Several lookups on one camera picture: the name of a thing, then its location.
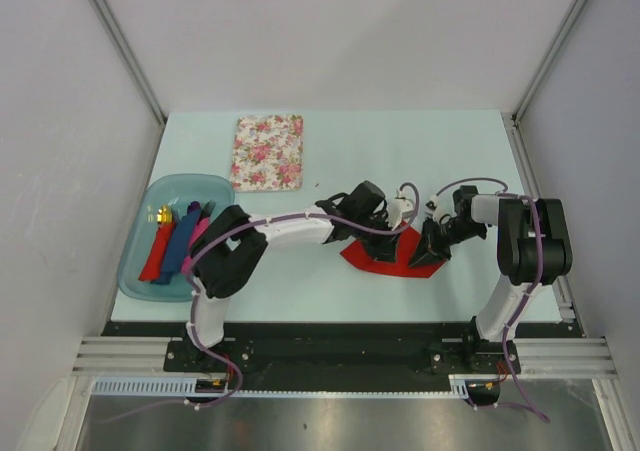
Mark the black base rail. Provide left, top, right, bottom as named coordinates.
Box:
left=102, top=322, right=521, bottom=390

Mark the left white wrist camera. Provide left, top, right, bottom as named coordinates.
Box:
left=387, top=189, right=415, bottom=230

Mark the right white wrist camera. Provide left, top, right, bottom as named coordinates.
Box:
left=425, top=195, right=451, bottom=224

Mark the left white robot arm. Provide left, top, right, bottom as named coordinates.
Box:
left=185, top=180, right=420, bottom=371

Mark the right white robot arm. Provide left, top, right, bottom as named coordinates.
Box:
left=409, top=185, right=573, bottom=372

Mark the purple cable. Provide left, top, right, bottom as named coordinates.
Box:
left=97, top=181, right=420, bottom=425
left=432, top=178, right=551, bottom=425

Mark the floral pattern tray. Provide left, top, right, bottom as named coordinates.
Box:
left=229, top=114, right=304, bottom=192

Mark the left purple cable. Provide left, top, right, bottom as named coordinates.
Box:
left=97, top=181, right=420, bottom=425

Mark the pink rolled napkin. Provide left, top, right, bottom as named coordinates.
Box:
left=181, top=217, right=209, bottom=275

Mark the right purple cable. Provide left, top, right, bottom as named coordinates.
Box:
left=432, top=178, right=551, bottom=425

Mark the teal plastic bin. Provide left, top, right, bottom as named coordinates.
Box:
left=118, top=173, right=235, bottom=303

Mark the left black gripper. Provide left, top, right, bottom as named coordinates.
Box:
left=350, top=210, right=402, bottom=264

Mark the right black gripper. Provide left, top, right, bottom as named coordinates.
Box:
left=407, top=216, right=486, bottom=267

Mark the light blue cable duct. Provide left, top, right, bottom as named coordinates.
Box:
left=91, top=376, right=468, bottom=400

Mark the red paper napkin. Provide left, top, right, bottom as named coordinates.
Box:
left=340, top=228, right=444, bottom=279

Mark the blue rolled napkin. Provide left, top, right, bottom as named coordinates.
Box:
left=151, top=201, right=201, bottom=285

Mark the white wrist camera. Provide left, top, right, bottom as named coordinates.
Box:
left=425, top=195, right=451, bottom=224
left=387, top=189, right=415, bottom=230

